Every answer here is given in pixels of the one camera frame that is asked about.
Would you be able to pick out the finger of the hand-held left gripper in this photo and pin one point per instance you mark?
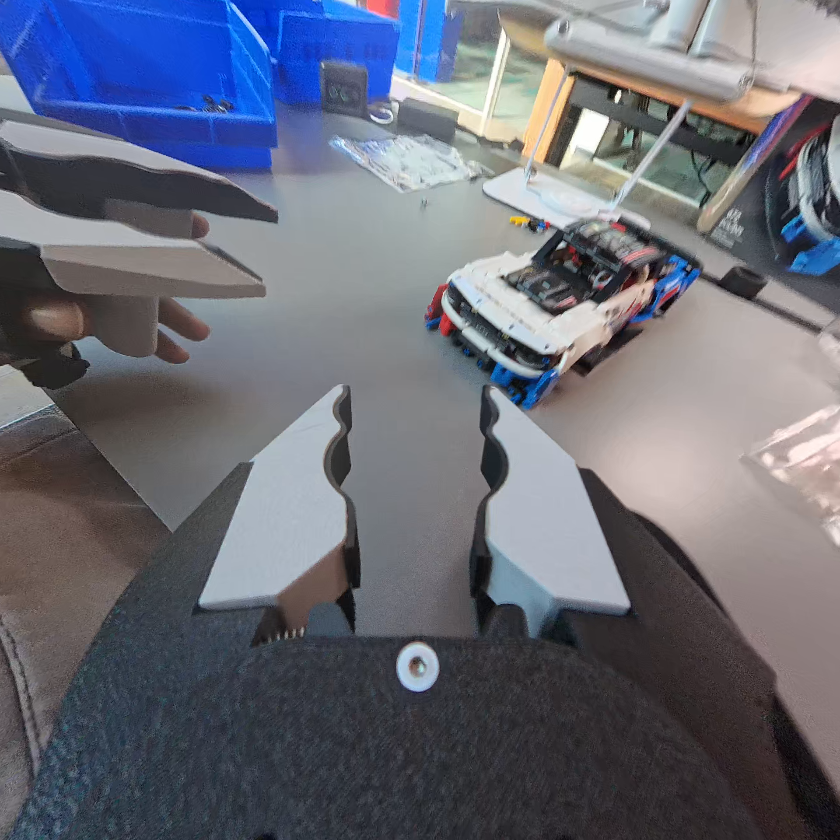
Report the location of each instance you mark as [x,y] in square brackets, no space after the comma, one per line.
[131,269]
[98,148]

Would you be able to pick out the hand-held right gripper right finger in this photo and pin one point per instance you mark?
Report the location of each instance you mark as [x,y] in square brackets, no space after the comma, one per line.
[551,531]

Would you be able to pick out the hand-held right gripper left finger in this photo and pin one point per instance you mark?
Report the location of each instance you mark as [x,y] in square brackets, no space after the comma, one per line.
[282,525]

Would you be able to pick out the brick-built race car model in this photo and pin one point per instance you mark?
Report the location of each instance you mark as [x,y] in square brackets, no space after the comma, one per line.
[558,308]

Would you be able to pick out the red brick connector piece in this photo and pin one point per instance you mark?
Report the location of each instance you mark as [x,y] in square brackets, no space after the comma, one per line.
[449,323]

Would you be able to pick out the person's left hand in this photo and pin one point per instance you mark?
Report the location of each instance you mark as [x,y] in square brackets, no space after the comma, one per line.
[180,334]

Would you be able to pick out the blue plastic bin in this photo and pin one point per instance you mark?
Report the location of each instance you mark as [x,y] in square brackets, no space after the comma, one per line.
[328,33]
[131,65]
[426,39]

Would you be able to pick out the person's beige hoodie torso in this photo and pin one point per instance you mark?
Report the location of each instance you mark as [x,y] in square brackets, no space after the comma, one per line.
[65,558]

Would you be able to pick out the small black screen device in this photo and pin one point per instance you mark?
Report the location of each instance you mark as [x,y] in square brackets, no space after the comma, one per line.
[344,88]

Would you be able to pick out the clear plastic bag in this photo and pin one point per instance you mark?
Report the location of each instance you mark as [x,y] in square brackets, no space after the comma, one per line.
[800,453]

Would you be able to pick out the shiny sticker sheet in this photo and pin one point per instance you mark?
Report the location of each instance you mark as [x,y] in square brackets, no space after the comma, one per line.
[407,161]

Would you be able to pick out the small yellow black brick assembly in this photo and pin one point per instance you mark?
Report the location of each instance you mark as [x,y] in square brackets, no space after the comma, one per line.
[528,224]

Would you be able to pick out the black rubber tyre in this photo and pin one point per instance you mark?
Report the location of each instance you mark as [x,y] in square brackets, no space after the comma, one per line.
[745,282]

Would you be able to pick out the black power adapter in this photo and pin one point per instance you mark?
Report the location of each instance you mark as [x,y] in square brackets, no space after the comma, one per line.
[426,118]

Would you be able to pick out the printed car model box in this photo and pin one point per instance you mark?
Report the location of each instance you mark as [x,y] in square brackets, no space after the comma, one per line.
[774,197]

